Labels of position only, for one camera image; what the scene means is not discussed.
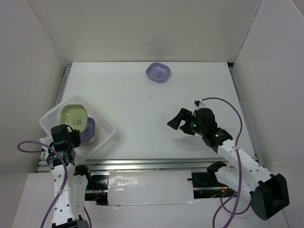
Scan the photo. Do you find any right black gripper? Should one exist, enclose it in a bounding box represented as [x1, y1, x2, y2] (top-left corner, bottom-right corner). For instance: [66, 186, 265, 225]
[167, 108, 206, 136]

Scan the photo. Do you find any purple plate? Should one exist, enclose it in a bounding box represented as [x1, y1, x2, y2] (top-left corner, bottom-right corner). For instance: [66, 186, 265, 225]
[146, 62, 171, 83]
[80, 117, 97, 145]

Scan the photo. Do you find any green plate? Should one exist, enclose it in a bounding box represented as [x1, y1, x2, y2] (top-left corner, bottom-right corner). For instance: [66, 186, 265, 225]
[60, 104, 88, 132]

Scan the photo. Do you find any white plastic bin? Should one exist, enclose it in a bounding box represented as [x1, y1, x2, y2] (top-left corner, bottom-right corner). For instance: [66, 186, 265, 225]
[39, 95, 116, 163]

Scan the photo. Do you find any purple plate back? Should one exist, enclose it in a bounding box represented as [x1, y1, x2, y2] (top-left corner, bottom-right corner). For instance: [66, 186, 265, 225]
[146, 62, 171, 83]

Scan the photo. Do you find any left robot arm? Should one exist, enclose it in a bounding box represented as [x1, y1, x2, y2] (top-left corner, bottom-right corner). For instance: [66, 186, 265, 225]
[47, 124, 94, 228]

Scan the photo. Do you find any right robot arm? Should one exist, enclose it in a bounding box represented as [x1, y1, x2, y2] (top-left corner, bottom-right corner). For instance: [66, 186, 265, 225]
[167, 107, 289, 220]

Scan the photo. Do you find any white cover panel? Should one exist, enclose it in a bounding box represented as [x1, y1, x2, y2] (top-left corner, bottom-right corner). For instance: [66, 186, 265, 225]
[107, 171, 195, 206]

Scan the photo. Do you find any aluminium rail frame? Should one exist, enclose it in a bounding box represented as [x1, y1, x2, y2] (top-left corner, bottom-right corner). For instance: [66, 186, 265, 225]
[35, 62, 265, 172]

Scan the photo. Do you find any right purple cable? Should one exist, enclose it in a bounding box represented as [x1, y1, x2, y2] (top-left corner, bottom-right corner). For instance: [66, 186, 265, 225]
[194, 96, 251, 228]

